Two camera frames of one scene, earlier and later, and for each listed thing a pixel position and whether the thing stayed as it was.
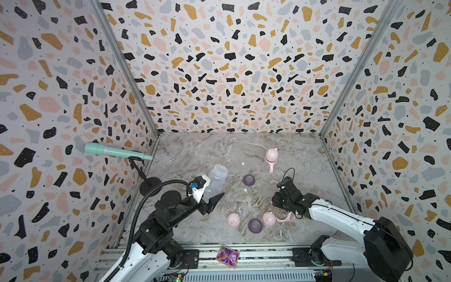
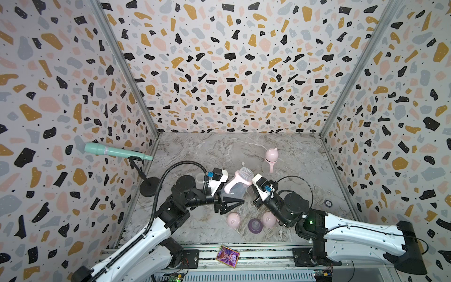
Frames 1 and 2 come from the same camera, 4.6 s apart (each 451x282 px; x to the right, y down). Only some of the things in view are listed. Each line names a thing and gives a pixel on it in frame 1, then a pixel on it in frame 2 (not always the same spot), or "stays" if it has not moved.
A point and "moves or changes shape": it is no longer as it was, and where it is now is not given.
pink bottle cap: (234, 220) stays
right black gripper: (276, 201) -> (263, 204)
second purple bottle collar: (255, 225) stays
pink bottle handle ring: (271, 165) stays
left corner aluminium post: (103, 16) stays
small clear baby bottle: (218, 176) moves or changes shape
